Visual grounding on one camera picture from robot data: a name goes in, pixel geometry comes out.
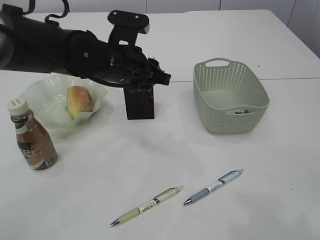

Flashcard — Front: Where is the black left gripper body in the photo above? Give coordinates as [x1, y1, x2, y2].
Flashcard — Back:
[94, 42, 160, 88]

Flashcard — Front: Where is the brown coffee drink bottle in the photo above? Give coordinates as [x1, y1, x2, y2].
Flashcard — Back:
[6, 97, 58, 171]

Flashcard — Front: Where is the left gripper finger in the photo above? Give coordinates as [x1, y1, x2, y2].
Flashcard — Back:
[148, 58, 171, 86]

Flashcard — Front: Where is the beige grip pen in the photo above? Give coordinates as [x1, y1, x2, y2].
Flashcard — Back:
[109, 186, 183, 227]

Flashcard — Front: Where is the wavy green glass plate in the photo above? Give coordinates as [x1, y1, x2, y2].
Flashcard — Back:
[20, 74, 107, 129]

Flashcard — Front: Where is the bread roll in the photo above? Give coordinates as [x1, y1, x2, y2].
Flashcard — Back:
[66, 85, 94, 118]

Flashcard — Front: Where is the black mesh pen holder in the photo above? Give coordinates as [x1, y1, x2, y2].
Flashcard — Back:
[123, 85, 155, 120]

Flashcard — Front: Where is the blue clip pen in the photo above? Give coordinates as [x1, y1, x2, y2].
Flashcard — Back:
[183, 169, 244, 206]

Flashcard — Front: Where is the dark paper ball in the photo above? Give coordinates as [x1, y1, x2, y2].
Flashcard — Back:
[234, 109, 254, 115]

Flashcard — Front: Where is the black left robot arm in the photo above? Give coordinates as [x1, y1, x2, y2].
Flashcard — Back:
[0, 4, 171, 88]

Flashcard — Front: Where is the green plastic basket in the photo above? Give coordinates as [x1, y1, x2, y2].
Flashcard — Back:
[193, 59, 270, 135]

